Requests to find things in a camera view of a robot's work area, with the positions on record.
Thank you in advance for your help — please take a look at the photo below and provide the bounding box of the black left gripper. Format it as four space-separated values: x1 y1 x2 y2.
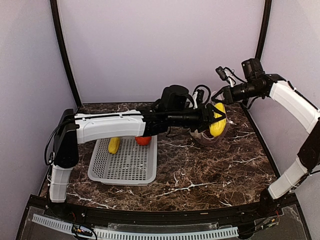
169 103 227 133

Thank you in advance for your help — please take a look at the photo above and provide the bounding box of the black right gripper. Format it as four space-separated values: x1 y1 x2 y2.
211 80 263 105

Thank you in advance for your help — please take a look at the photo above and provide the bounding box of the large yellow toy fruit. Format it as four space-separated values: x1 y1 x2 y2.
208 102 228 138

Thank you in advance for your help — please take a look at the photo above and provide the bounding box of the clear pink-dotted zip bag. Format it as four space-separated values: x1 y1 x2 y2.
188 100 230 147

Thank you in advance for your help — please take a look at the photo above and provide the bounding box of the orange toy fruit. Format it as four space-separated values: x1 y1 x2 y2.
135 136 152 146

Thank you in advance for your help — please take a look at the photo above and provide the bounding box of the small yellow toy fruit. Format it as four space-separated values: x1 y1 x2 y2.
108 137 121 154

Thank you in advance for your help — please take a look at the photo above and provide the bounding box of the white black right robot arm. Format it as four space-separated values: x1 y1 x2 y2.
211 73 320 217

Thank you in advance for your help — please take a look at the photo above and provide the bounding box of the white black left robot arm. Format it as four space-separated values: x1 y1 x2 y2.
44 85 227 218

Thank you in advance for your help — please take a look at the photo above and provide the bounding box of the white perforated plastic basket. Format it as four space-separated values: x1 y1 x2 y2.
87 136 158 186

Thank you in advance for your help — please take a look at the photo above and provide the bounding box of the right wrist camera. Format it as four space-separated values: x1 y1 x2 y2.
215 66 243 88

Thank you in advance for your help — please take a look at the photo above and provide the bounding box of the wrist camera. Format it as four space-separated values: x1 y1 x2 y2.
215 66 243 88
192 84 211 109

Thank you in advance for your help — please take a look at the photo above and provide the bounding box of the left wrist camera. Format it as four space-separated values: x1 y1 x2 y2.
192 84 211 109

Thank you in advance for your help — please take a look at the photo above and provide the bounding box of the black vertical frame post right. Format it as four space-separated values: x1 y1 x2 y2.
255 0 272 60

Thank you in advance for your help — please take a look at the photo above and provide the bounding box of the black vertical frame post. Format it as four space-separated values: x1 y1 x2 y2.
49 0 82 109
255 0 272 60

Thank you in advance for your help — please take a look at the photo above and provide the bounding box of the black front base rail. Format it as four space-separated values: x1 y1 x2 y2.
16 192 312 240

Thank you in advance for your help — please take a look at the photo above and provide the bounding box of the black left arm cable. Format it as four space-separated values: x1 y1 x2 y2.
44 122 76 166

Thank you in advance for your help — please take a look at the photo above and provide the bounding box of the white slotted cable duct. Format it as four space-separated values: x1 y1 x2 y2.
32 214 239 240

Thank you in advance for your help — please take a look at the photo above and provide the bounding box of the black vertical frame post left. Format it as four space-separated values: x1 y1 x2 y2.
49 0 82 109

